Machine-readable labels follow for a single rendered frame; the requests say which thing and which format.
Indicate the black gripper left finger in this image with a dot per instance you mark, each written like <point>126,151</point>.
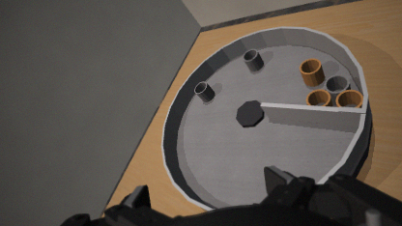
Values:
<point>136,211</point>

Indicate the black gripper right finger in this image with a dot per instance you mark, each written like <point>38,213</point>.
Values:
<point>367,206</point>

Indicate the grey round turntable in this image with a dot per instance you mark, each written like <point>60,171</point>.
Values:
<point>223,145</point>

